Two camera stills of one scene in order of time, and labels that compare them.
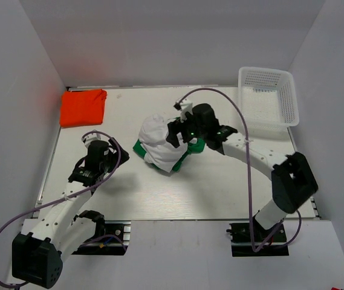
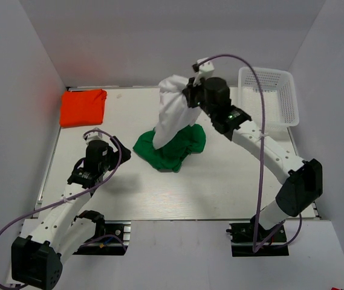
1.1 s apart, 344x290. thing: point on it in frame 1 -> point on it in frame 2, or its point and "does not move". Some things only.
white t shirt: x=159 y=152 -> x=175 y=115
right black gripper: x=176 y=133 -> x=193 y=95
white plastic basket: x=267 y=98 does not move
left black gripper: x=118 y=153 does not move
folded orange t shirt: x=81 y=107 does not move
